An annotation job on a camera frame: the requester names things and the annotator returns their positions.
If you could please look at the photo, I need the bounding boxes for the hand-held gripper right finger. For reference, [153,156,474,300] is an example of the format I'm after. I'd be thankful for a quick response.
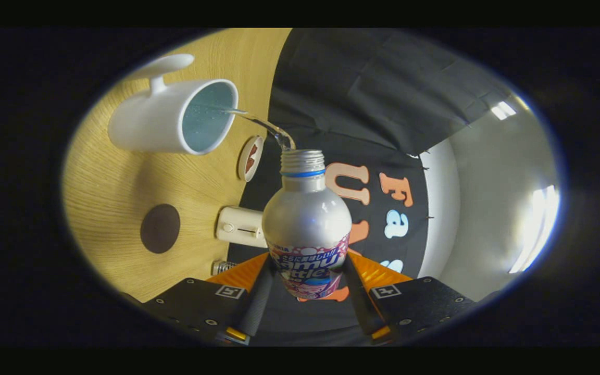
[343,250,477,344]

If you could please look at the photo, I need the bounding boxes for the white oval plate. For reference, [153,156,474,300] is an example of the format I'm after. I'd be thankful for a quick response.
[237,135,265,182]

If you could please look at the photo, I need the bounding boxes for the small ceiling light panel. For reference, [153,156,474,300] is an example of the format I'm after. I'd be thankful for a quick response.
[490,101,517,121]

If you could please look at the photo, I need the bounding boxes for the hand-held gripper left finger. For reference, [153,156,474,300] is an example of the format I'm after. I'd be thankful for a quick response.
[146,252,276,345]

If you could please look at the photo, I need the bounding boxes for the clear juice stream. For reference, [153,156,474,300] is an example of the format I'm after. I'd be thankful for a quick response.
[222,107,296,152]

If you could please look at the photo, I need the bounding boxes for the white toaster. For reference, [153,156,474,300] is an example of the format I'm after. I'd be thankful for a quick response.
[216,206,268,248]

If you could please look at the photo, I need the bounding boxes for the wooden table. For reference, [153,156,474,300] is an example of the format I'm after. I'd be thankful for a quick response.
[63,29,293,303]

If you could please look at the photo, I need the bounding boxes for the dark brown round coaster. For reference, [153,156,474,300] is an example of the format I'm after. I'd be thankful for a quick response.
[140,204,181,254]

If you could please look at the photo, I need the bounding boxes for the silver juice bottle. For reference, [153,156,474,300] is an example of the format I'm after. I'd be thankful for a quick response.
[262,149,353,301]

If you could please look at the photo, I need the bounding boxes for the large ceiling light panel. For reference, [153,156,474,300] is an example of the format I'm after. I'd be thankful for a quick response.
[508,185,560,274]

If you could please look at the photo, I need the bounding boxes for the white cup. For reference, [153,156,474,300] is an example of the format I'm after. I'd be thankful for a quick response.
[108,54,239,156]

